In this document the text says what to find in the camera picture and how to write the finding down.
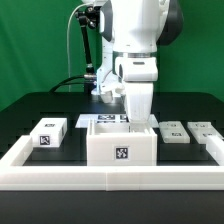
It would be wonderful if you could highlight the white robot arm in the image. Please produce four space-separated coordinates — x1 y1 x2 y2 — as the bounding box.
82 0 183 123

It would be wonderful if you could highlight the white cabinet door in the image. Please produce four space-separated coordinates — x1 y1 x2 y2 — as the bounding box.
187 122 223 144
159 121 190 144

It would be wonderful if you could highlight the white cabinet body box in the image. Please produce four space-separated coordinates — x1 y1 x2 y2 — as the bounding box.
86 120 157 166

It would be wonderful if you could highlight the white marker base plate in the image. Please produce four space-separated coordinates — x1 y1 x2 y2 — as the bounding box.
75 113 160 129

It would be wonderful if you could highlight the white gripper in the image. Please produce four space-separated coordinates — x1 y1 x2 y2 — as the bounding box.
115 57 158 122

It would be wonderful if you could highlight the black cable bundle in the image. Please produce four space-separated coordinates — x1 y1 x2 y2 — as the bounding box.
49 75 98 93

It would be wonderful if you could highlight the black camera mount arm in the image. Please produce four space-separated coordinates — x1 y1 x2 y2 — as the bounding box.
74 7 101 81

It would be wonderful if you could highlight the white cabinet top block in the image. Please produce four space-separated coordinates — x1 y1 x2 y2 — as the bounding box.
30 118 67 148

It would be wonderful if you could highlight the white cable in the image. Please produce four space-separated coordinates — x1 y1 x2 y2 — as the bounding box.
66 3 88 93

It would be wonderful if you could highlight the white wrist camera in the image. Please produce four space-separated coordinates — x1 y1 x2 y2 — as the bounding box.
100 82 124 103

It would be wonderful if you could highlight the white U-shaped border frame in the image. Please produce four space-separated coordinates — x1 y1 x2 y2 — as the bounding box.
0 135 224 191

